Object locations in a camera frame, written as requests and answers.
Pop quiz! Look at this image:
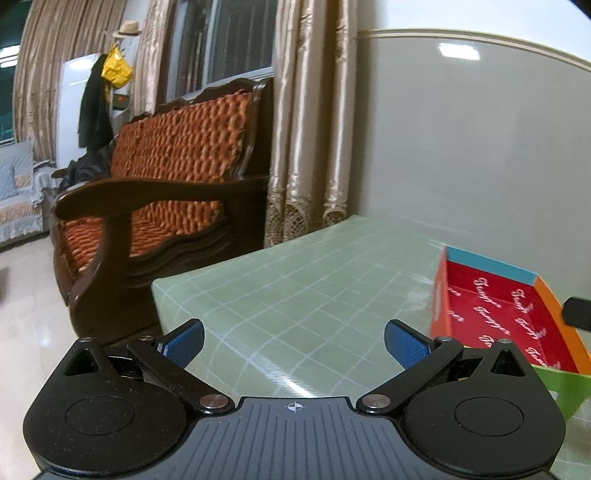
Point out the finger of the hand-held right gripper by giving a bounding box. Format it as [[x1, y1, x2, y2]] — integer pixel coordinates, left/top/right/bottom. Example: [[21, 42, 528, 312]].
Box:
[[561, 296, 591, 332]]

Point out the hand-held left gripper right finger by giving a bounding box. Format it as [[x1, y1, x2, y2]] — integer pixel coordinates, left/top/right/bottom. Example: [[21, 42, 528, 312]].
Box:
[[355, 318, 532, 416]]

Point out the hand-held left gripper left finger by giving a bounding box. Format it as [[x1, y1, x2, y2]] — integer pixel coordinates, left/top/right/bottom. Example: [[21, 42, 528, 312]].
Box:
[[62, 318, 236, 415]]

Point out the colourful cardboard box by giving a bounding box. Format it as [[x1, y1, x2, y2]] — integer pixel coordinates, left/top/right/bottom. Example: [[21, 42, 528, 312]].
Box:
[[429, 246, 591, 422]]

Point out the green grid tablecloth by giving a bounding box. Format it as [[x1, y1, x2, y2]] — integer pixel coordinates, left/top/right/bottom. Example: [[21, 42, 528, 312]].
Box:
[[151, 213, 591, 480]]

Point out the dark wooden sofa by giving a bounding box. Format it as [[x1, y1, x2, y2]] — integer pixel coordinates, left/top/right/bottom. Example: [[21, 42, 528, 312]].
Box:
[[50, 78, 276, 348]]

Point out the black bag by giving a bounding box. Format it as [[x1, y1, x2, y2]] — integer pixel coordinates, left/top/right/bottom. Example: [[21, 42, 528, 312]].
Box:
[[51, 151, 112, 186]]

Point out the orange woven sofa cushion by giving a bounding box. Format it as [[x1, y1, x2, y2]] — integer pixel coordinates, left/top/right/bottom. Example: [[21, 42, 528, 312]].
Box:
[[60, 88, 253, 274]]

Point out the grey covered sofa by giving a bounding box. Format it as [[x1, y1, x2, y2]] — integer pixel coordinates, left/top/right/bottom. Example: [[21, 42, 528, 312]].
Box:
[[0, 138, 62, 246]]

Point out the grey pillow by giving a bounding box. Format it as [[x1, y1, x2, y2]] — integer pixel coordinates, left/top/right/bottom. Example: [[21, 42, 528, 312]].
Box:
[[0, 139, 36, 202]]

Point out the black hanging coat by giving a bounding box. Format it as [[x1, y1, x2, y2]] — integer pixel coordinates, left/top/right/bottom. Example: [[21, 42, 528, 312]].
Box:
[[78, 54, 115, 151]]

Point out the beige satin curtain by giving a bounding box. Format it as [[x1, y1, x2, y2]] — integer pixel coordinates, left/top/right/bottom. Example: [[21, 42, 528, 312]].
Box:
[[13, 0, 115, 162], [264, 0, 359, 248], [134, 0, 179, 121]]

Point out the white refrigerator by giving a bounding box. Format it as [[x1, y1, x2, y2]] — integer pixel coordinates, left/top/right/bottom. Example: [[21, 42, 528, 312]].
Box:
[[56, 53, 101, 170]]

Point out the yellow bag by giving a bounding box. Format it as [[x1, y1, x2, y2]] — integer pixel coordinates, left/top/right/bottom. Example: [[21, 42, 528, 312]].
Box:
[[100, 44, 134, 90]]

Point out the window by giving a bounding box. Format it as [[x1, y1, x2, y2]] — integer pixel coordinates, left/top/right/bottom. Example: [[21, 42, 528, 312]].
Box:
[[165, 0, 279, 101]]

